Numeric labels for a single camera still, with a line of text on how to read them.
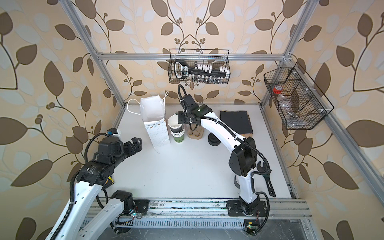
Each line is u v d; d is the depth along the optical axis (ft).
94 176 1.54
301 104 2.41
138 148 2.18
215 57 2.99
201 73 2.76
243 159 1.61
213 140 3.14
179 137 2.99
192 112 2.02
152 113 3.36
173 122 2.89
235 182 2.65
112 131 2.07
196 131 3.33
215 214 2.42
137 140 2.22
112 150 1.75
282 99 2.29
